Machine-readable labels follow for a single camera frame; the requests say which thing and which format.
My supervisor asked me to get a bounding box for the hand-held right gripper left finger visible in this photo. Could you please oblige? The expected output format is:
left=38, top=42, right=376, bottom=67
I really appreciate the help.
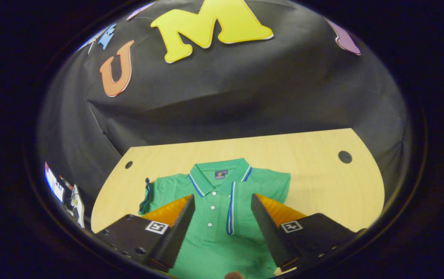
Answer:
left=95, top=194, right=195, bottom=272

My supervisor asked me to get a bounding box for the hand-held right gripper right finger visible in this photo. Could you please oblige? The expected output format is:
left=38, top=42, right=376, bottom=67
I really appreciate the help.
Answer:
left=251, top=193, right=366, bottom=272

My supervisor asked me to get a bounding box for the green T-shirt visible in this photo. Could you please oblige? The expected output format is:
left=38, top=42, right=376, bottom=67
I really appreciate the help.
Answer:
left=138, top=158, right=291, bottom=279

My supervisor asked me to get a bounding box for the blue edged white panel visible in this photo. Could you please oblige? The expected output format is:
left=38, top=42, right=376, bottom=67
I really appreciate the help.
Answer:
left=44, top=162, right=66, bottom=203

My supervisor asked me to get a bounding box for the black backdrop cloth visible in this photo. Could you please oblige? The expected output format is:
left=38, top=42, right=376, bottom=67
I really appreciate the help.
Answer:
left=38, top=0, right=414, bottom=233

